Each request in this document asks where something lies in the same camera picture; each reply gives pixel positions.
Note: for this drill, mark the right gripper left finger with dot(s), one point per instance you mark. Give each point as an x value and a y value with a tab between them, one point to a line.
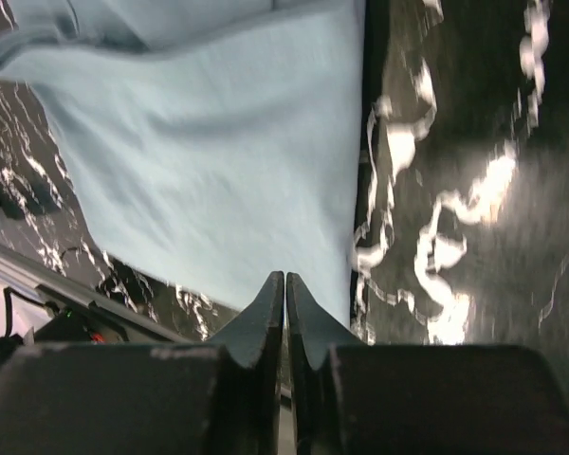
219	396

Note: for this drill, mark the grey-blue t shirt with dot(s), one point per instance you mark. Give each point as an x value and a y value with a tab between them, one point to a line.
209	143

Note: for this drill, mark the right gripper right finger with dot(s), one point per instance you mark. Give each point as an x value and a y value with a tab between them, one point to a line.
352	398

